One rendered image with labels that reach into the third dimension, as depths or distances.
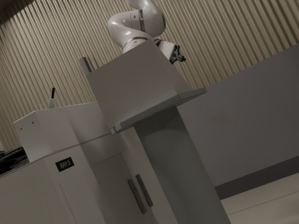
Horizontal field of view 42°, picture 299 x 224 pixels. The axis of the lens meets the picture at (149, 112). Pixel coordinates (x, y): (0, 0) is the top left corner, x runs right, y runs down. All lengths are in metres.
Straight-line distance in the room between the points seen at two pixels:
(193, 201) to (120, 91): 0.42
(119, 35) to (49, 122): 0.47
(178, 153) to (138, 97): 0.22
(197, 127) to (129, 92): 2.09
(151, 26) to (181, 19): 1.76
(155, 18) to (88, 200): 0.74
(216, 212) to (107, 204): 0.36
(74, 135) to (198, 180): 0.44
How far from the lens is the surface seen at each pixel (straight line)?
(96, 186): 1.32
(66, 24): 3.78
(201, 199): 1.26
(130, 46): 1.41
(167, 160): 1.24
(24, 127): 1.25
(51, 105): 1.87
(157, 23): 1.55
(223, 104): 3.20
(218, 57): 3.21
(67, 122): 1.34
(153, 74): 1.19
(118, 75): 1.24
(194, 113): 3.26
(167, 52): 1.97
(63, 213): 1.17
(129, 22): 1.55
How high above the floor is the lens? 0.75
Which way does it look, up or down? 3 degrees up
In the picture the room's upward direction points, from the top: 25 degrees counter-clockwise
